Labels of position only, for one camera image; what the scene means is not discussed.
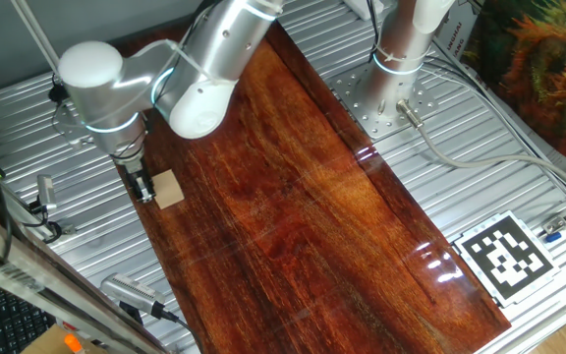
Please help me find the dark red wooden board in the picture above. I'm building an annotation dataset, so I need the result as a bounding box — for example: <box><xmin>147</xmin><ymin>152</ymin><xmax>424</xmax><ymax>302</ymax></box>
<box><xmin>110</xmin><ymin>19</ymin><xmax>513</xmax><ymax>354</ymax></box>

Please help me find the thin black table cable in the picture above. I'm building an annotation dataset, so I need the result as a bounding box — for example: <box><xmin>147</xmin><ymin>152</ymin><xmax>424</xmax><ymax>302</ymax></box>
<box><xmin>423</xmin><ymin>51</ymin><xmax>566</xmax><ymax>201</ymax></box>

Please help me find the silver depth camera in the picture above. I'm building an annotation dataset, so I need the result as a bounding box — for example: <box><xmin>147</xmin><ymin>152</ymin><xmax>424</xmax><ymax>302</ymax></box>
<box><xmin>99</xmin><ymin>272</ymin><xmax>167</xmax><ymax>320</ymax></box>

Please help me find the orange capped marker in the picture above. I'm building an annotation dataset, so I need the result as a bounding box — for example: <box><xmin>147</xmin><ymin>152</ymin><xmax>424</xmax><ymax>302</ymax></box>
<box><xmin>63</xmin><ymin>332</ymin><xmax>86</xmax><ymax>354</ymax></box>

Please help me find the metal clamp bracket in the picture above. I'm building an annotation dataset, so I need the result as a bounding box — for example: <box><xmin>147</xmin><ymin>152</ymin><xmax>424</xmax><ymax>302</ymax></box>
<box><xmin>35</xmin><ymin>174</ymin><xmax>59</xmax><ymax>213</ymax></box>

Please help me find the grey base cable with connector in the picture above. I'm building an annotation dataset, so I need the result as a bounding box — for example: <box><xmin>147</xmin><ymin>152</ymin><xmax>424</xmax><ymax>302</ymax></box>
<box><xmin>394</xmin><ymin>97</ymin><xmax>566</xmax><ymax>198</ymax></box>

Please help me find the black white fiducial marker board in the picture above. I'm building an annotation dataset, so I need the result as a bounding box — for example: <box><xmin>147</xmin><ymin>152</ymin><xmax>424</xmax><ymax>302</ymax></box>
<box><xmin>452</xmin><ymin>209</ymin><xmax>562</xmax><ymax>309</ymax></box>

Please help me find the black arm base cable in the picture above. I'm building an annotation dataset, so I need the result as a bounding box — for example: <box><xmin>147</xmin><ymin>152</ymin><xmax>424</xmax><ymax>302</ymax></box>
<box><xmin>365</xmin><ymin>0</ymin><xmax>385</xmax><ymax>64</ymax></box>

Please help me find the silver perforated base plate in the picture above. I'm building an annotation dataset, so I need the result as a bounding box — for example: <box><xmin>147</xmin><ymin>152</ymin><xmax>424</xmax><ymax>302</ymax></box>
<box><xmin>328</xmin><ymin>63</ymin><xmax>439</xmax><ymax>141</ymax></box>

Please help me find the black camera cable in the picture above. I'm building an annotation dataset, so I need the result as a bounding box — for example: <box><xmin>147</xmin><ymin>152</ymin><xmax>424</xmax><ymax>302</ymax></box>
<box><xmin>20</xmin><ymin>199</ymin><xmax>64</xmax><ymax>246</ymax></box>
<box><xmin>158</xmin><ymin>307</ymin><xmax>206</xmax><ymax>354</ymax></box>

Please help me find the white printed carton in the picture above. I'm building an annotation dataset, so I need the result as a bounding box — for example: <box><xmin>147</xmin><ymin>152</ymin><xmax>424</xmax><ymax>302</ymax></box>
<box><xmin>432</xmin><ymin>2</ymin><xmax>484</xmax><ymax>83</ymax></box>

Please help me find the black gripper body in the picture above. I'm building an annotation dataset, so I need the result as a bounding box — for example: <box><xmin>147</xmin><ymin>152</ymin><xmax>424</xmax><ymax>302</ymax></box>
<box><xmin>111</xmin><ymin>145</ymin><xmax>150</xmax><ymax>191</ymax></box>

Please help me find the aluminium frame bar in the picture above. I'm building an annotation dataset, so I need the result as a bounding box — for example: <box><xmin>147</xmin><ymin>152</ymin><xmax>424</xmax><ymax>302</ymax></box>
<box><xmin>0</xmin><ymin>201</ymin><xmax>169</xmax><ymax>354</ymax></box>

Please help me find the colourful painted cloth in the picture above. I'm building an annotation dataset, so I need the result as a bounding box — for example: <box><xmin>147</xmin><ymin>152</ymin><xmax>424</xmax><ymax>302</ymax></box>
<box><xmin>462</xmin><ymin>0</ymin><xmax>566</xmax><ymax>171</ymax></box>

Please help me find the brown cardboard box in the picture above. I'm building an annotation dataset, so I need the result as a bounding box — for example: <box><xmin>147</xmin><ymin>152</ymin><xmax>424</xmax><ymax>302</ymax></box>
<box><xmin>20</xmin><ymin>323</ymin><xmax>110</xmax><ymax>354</ymax></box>

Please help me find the small light wooden block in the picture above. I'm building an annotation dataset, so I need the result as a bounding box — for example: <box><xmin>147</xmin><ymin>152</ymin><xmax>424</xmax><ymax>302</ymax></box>
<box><xmin>152</xmin><ymin>169</ymin><xmax>186</xmax><ymax>210</ymax></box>

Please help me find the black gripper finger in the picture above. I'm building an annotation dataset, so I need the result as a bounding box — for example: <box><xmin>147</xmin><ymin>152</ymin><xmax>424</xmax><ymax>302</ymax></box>
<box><xmin>138</xmin><ymin>171</ymin><xmax>156</xmax><ymax>204</ymax></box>
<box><xmin>126</xmin><ymin>169</ymin><xmax>146</xmax><ymax>203</ymax></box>

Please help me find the black keyboard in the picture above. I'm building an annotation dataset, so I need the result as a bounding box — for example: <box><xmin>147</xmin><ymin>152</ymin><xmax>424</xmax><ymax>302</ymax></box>
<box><xmin>0</xmin><ymin>280</ymin><xmax>57</xmax><ymax>354</ymax></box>

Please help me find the silver corner bracket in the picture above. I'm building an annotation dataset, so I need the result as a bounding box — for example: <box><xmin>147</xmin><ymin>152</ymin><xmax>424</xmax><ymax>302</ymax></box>
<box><xmin>541</xmin><ymin>214</ymin><xmax>566</xmax><ymax>235</ymax></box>

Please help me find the white pole with black foot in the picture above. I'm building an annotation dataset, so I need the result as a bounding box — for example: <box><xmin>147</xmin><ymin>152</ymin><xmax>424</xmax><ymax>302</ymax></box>
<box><xmin>10</xmin><ymin>0</ymin><xmax>68</xmax><ymax>103</ymax></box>

